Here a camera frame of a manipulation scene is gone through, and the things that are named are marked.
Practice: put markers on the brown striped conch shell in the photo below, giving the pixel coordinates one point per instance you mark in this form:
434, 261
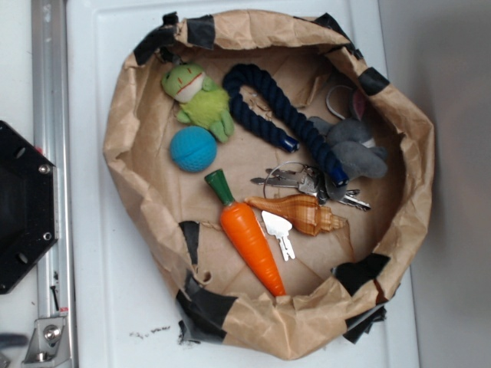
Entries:
303, 211

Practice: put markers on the grey plush bunny toy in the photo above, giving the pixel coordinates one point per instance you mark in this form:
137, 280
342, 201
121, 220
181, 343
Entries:
351, 138

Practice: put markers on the brown paper bag bin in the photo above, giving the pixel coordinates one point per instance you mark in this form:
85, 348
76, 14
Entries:
340, 280

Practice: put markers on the metal corner bracket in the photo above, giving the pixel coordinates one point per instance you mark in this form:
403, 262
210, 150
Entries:
48, 346

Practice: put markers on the blue rubber ball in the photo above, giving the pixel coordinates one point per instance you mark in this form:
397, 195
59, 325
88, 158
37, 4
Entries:
193, 149

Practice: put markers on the white plastic tray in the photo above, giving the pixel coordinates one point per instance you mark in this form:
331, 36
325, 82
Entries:
126, 316

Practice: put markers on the orange plastic carrot toy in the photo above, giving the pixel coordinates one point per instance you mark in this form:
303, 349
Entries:
242, 228

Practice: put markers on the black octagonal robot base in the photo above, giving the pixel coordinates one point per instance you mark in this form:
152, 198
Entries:
28, 227

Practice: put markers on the bunch of silver keys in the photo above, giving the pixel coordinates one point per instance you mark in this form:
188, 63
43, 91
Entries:
307, 180

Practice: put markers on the green plush frog toy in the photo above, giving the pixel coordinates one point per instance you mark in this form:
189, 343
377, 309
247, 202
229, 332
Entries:
203, 103

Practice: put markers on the aluminium extrusion rail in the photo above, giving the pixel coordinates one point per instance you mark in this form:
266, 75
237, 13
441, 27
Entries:
55, 271

